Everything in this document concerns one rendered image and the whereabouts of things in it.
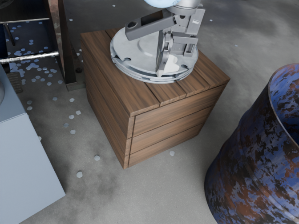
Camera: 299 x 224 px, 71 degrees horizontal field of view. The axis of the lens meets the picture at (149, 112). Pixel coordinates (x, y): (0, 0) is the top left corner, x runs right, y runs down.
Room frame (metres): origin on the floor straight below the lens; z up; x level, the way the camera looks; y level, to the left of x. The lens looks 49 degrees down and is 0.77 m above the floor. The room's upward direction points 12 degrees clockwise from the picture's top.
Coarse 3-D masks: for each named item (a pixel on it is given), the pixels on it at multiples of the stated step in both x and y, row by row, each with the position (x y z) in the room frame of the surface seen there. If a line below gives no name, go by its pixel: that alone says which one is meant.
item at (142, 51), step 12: (120, 36) 0.65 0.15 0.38; (144, 36) 0.68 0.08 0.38; (156, 36) 0.69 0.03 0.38; (120, 48) 0.58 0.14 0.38; (132, 48) 0.59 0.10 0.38; (144, 48) 0.60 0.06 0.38; (156, 48) 0.61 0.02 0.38; (192, 48) 0.67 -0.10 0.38; (132, 60) 0.53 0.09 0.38; (144, 60) 0.54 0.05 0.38; (180, 60) 0.58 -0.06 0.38; (192, 60) 0.60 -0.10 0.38; (168, 72) 0.51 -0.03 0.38; (180, 72) 0.52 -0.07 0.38
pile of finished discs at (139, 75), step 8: (112, 40) 0.62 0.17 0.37; (112, 48) 0.58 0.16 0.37; (112, 56) 0.54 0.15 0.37; (120, 64) 0.50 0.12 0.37; (128, 72) 0.49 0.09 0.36; (136, 72) 0.48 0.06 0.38; (144, 72) 0.49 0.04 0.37; (184, 72) 0.54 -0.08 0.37; (144, 80) 0.47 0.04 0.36; (152, 80) 0.48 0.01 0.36; (160, 80) 0.48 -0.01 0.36; (168, 80) 0.49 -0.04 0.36
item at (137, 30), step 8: (144, 16) 0.48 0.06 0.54; (152, 16) 0.48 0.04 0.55; (160, 16) 0.47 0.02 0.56; (168, 16) 0.46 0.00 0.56; (128, 24) 0.46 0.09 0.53; (136, 24) 0.46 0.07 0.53; (144, 24) 0.45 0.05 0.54; (152, 24) 0.45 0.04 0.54; (160, 24) 0.45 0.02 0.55; (168, 24) 0.46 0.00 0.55; (128, 32) 0.44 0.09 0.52; (136, 32) 0.44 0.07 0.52; (144, 32) 0.45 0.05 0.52; (152, 32) 0.45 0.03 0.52
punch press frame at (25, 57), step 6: (30, 54) 0.68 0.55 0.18; (36, 54) 0.69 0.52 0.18; (42, 54) 0.70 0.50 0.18; (48, 54) 0.71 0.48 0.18; (54, 54) 0.72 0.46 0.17; (0, 60) 0.61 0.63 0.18; (6, 60) 0.62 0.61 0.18; (12, 60) 0.63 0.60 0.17; (18, 60) 0.64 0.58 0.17; (24, 60) 0.65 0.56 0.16
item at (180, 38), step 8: (168, 8) 0.46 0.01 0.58; (176, 8) 0.45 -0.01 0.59; (192, 8) 0.46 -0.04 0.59; (200, 8) 0.48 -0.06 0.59; (176, 16) 0.47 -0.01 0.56; (184, 16) 0.48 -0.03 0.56; (192, 16) 0.47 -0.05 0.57; (200, 16) 0.48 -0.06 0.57; (176, 24) 0.47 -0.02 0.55; (184, 24) 0.48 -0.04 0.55; (192, 24) 0.48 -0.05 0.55; (160, 32) 0.50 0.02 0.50; (168, 32) 0.46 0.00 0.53; (176, 32) 0.47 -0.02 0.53; (184, 32) 0.48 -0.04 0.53; (192, 32) 0.48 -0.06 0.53; (160, 40) 0.48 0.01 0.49; (168, 40) 0.45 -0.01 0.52; (176, 40) 0.45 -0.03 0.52; (184, 40) 0.46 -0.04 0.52; (192, 40) 0.46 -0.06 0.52; (160, 48) 0.46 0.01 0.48; (168, 48) 0.45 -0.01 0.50; (176, 48) 0.46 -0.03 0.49; (184, 48) 0.47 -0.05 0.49
